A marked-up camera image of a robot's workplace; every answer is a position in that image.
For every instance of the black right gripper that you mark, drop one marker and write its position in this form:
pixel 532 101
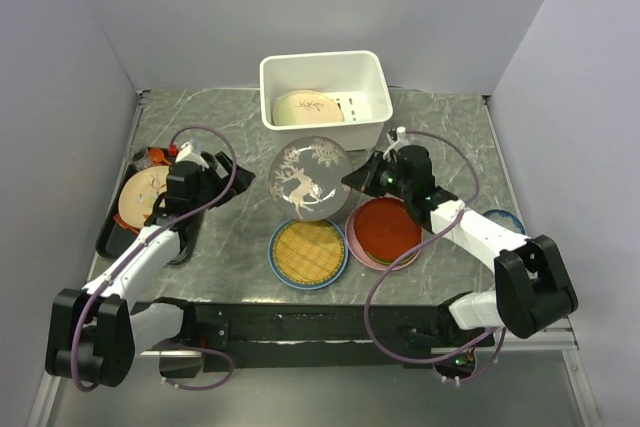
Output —
pixel 365 178

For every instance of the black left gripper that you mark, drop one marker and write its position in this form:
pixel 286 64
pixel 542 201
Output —
pixel 226 164

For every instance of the red round plate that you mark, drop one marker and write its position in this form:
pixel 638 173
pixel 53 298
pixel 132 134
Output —
pixel 385 232

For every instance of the dark plate with deer motif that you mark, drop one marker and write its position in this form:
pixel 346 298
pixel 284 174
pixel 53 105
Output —
pixel 305 178

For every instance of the cream plate with branch motif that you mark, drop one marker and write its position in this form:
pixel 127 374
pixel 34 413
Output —
pixel 305 107

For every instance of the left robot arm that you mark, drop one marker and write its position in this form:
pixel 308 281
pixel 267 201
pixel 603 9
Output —
pixel 94 333

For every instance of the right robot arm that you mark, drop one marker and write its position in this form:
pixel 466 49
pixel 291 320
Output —
pixel 533 289

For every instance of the white plastic bin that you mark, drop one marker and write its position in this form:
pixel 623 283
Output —
pixel 353 79

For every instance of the pink plate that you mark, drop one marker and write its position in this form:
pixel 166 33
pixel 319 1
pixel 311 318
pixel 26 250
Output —
pixel 360 247

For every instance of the orange measuring scoop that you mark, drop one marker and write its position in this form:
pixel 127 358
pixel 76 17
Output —
pixel 158 157

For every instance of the green plate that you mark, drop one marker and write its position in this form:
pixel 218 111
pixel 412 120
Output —
pixel 382 261

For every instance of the blue plate with bamboo mat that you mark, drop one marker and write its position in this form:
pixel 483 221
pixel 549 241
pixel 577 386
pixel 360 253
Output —
pixel 308 255

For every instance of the clear glass cup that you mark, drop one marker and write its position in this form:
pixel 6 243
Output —
pixel 141 160

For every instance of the beige plate with bird motif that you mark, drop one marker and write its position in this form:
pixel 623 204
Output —
pixel 140 192

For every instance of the blue white patterned bowl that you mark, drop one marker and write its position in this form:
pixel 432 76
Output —
pixel 506 220

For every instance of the black plastic tray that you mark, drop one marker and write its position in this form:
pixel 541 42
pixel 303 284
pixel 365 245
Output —
pixel 113 241

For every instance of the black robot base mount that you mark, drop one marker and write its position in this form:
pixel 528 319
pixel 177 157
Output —
pixel 302 335

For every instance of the aluminium frame rail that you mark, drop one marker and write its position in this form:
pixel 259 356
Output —
pixel 560 336

